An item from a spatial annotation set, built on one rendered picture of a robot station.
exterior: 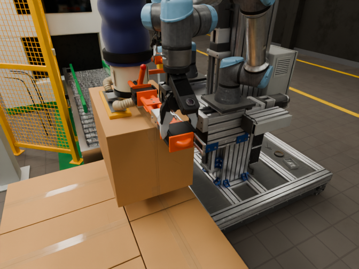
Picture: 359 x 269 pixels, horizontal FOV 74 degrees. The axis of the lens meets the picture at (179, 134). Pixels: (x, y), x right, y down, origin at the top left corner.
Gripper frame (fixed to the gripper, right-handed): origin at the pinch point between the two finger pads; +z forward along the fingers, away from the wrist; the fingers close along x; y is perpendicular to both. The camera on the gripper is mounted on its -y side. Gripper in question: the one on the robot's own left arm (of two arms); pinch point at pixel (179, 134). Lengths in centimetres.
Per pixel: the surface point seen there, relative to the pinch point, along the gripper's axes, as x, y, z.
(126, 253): 20, 14, 66
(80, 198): 36, 57, 66
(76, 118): 32, 153, 61
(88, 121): 22, 154, 67
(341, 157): -222, 65, 119
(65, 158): 53, 185, 120
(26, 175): 89, 168, 119
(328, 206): -149, 23, 119
